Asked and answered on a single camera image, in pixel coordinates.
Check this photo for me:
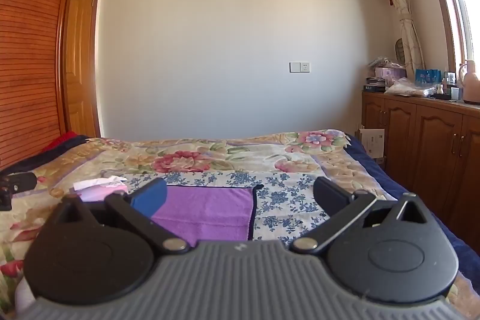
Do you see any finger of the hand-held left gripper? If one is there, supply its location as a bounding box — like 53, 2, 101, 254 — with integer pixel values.
0, 172, 37, 211

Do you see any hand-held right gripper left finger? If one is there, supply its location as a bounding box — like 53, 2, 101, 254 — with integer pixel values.
48, 177, 191, 255

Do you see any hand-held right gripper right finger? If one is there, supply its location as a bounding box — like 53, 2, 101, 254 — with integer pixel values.
289, 176, 433, 255

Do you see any purple towel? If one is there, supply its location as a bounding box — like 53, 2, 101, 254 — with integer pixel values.
151, 185, 264, 242

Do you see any blue floral white cloth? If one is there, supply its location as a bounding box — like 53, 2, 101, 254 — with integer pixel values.
122, 171, 399, 243

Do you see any navy blue quilt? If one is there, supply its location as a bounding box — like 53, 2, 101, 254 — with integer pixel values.
344, 133, 480, 281

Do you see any pink tissue pack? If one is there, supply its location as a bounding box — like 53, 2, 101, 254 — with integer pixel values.
73, 175, 129, 203

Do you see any red cloth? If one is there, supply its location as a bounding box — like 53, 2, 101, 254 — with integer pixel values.
39, 131, 78, 156

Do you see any white cardboard box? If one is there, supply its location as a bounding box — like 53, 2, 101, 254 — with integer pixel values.
357, 127, 386, 160

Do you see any floral bed blanket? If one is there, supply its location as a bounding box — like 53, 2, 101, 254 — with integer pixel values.
0, 129, 480, 307

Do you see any wooden cabinet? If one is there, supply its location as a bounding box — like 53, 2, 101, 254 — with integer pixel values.
361, 89, 480, 250

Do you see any stack of dark books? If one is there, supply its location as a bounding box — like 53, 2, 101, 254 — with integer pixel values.
365, 77, 387, 93

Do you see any clear plastic bag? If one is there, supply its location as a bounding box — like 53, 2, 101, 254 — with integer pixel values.
384, 77, 438, 97

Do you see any purple tissue box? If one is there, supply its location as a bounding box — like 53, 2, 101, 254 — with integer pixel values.
374, 67, 407, 88

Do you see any wooden louvred wardrobe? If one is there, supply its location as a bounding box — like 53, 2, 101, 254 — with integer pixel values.
0, 0, 86, 171

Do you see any wooden door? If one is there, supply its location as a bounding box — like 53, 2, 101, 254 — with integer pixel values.
63, 0, 101, 138

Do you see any blue box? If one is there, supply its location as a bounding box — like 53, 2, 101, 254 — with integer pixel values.
415, 68, 442, 88

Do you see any woven hand fan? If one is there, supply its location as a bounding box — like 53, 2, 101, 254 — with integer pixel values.
393, 38, 408, 67

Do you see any pink thermos jug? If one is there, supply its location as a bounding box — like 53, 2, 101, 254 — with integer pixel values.
459, 60, 480, 104

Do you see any patterned beige curtain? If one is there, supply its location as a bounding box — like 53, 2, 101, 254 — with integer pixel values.
365, 0, 427, 72

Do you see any wooden framed window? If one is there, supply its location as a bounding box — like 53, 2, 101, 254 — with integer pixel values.
425, 0, 480, 75

